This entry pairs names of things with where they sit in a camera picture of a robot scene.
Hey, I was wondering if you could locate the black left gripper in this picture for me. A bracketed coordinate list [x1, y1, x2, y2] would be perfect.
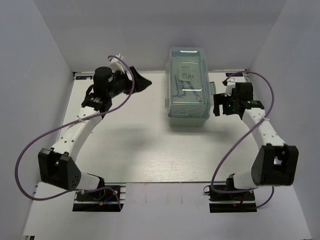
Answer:
[107, 66, 152, 98]

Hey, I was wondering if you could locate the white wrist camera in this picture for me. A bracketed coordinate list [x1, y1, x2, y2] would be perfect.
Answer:
[107, 57, 125, 73]
[222, 78, 237, 97]

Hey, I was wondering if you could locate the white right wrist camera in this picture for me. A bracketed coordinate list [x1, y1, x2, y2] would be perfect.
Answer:
[222, 78, 237, 97]

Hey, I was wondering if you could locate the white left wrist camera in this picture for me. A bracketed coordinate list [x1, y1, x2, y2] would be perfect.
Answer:
[107, 57, 125, 73]

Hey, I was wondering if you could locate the green plastic toolbox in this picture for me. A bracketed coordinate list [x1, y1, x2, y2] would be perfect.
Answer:
[164, 46, 216, 128]

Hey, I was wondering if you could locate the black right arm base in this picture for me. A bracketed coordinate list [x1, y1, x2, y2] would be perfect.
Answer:
[203, 173, 257, 213]

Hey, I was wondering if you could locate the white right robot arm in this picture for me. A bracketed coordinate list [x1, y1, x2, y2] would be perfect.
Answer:
[213, 81, 299, 200]

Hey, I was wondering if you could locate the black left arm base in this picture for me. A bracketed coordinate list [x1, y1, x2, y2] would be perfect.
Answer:
[72, 183, 126, 213]

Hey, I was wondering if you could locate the large brown hex key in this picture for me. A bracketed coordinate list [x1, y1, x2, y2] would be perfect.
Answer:
[174, 76, 202, 98]

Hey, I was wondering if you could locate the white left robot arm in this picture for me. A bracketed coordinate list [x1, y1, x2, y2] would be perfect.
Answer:
[38, 66, 152, 200]

